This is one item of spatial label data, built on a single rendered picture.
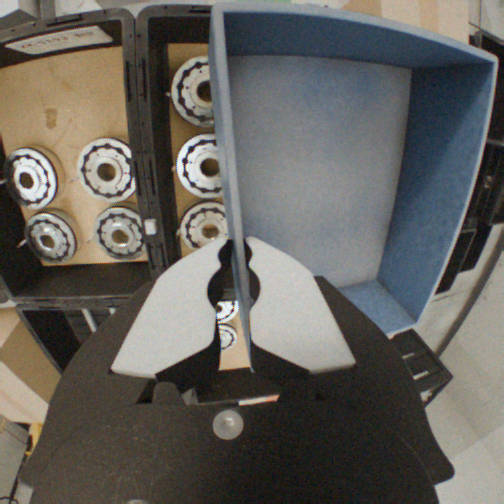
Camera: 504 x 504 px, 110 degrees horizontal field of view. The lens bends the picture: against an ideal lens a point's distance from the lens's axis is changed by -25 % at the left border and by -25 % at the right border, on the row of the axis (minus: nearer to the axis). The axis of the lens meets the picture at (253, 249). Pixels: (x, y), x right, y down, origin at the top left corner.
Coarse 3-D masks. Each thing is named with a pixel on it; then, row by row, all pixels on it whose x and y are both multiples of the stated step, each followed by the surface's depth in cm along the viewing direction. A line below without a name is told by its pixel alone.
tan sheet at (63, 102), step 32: (32, 64) 24; (64, 64) 26; (96, 64) 27; (0, 96) 25; (32, 96) 26; (64, 96) 28; (96, 96) 29; (0, 128) 27; (32, 128) 29; (64, 128) 30; (96, 128) 31; (64, 160) 32; (64, 192) 35; (96, 256) 42
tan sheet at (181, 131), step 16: (176, 48) 28; (192, 48) 29; (176, 64) 29; (208, 96) 33; (176, 112) 33; (176, 128) 34; (192, 128) 35; (208, 128) 35; (176, 144) 35; (208, 160) 38; (176, 176) 38; (176, 192) 39; (208, 224) 43
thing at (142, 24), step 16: (144, 16) 19; (160, 16) 19; (176, 16) 19; (192, 16) 20; (208, 16) 20; (144, 32) 20; (144, 48) 21; (144, 64) 22; (144, 80) 23; (144, 96) 24; (144, 112) 24; (144, 128) 25; (144, 144) 26; (144, 160) 27; (160, 208) 30; (160, 224) 31; (160, 240) 32; (160, 256) 34; (224, 288) 39
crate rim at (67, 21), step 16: (64, 16) 17; (80, 16) 17; (96, 16) 18; (112, 16) 18; (128, 16) 18; (0, 32) 15; (16, 32) 16; (32, 32) 16; (48, 32) 17; (128, 32) 19; (128, 48) 20; (128, 96) 23; (128, 112) 24; (128, 128) 25; (144, 176) 28; (144, 192) 29; (144, 208) 30; (144, 224) 31; (144, 240) 32; (0, 272) 29; (160, 272) 35
